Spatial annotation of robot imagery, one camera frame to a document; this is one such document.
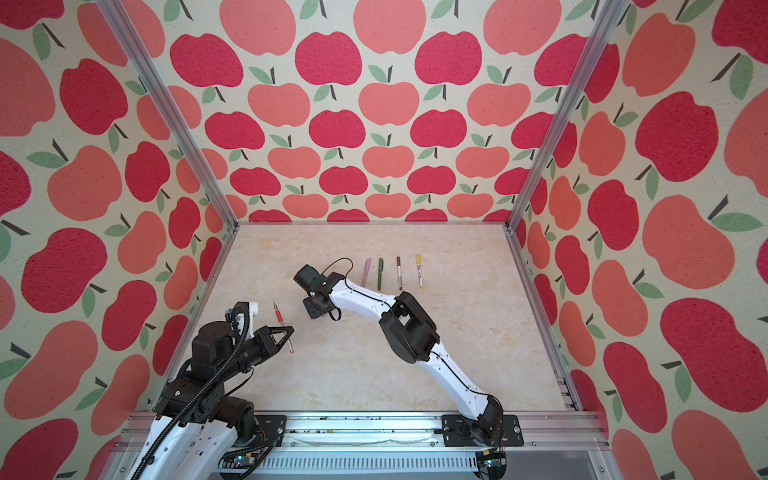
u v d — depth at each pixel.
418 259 1.11
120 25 0.71
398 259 1.10
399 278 1.04
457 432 0.73
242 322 0.57
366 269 1.08
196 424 0.51
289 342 0.72
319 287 0.76
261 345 0.64
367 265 1.08
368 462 0.78
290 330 0.73
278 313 0.73
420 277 1.04
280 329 0.72
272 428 0.74
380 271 1.08
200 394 0.50
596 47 0.75
